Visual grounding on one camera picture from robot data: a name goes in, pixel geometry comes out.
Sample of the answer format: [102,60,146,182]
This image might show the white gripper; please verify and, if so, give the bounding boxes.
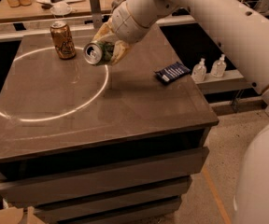
[92,0,160,65]

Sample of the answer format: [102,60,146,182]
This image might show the green soda can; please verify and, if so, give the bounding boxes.
[83,41,114,66]

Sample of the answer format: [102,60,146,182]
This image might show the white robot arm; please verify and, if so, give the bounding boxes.
[94,0,269,224]

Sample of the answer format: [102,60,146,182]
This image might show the orange-brown soda can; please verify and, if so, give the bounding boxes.
[50,21,76,60]

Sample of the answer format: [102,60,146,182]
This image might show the grey power strip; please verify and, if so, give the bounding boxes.
[110,0,133,12]

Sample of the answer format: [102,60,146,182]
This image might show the white cup on saucer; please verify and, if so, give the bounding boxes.
[50,3,72,16]

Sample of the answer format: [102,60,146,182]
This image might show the blue snack packet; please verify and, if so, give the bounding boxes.
[155,62,191,84]

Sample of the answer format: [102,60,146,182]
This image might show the wooden background desk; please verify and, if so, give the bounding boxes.
[0,0,114,23]

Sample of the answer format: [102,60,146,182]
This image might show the left clear sanitizer bottle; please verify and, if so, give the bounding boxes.
[191,58,206,82]

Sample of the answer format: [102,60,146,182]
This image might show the clear sanitizer bottle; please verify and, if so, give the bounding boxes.
[210,54,227,78]
[191,58,206,82]

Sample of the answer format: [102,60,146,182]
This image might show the right clear sanitizer bottle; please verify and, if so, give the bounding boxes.
[210,54,227,78]

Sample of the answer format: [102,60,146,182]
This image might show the grey drawer cabinet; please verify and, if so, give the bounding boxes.
[0,23,220,224]

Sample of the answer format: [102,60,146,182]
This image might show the top grey drawer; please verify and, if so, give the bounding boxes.
[0,147,209,206]

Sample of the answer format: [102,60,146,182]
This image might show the grey drawer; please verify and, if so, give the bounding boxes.
[0,147,209,206]
[34,176,191,223]
[58,196,181,224]

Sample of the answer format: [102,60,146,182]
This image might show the middle grey drawer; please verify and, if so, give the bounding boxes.
[34,176,191,223]

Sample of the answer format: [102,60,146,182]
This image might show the bottom grey drawer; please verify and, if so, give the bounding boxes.
[58,196,181,224]

